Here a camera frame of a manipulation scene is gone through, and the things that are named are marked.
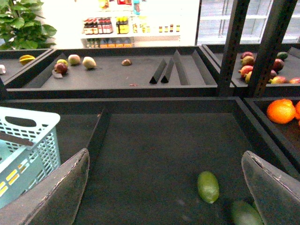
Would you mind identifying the orange fruit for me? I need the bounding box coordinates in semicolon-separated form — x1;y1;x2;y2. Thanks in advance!
266;98;296;124

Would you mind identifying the light blue plastic basket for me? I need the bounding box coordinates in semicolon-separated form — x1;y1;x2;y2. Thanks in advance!
0;107;61;207

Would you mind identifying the white bottle shelf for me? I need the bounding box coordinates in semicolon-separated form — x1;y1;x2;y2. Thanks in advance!
80;0;181;48

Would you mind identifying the black vertical post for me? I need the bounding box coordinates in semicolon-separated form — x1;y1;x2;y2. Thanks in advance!
217;0;250;97

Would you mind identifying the black display tray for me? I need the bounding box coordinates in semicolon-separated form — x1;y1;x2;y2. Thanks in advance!
1;97;300;225

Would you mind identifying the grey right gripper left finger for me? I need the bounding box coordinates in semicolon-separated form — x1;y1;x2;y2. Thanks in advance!
0;148;90;225

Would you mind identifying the brown basket handle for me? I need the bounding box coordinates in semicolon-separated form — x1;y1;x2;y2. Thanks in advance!
0;132;34;147

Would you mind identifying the green lime avocado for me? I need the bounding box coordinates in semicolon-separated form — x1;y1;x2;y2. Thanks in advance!
197;171;220;204

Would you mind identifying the orange fruit edge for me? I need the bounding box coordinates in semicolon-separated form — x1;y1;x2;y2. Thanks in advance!
295;101;300;120

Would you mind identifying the green potted plant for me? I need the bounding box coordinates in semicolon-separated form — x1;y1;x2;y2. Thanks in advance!
0;0;57;50

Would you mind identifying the green avocado bottom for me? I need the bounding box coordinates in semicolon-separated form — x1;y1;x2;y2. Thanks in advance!
231;200;264;225

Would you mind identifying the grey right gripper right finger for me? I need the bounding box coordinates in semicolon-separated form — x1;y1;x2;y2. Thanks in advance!
241;151;300;225

